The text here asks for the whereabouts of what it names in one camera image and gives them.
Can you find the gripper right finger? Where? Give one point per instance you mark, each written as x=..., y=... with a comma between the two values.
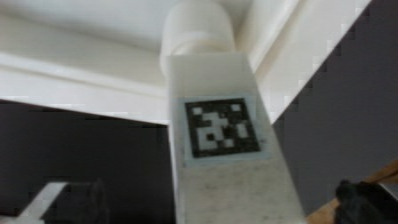
x=366, y=204

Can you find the white table leg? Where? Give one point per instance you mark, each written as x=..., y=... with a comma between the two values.
x=233, y=185

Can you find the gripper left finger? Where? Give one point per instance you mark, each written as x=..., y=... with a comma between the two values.
x=69, y=203

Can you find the white square tabletop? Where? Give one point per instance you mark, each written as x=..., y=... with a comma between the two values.
x=80, y=50

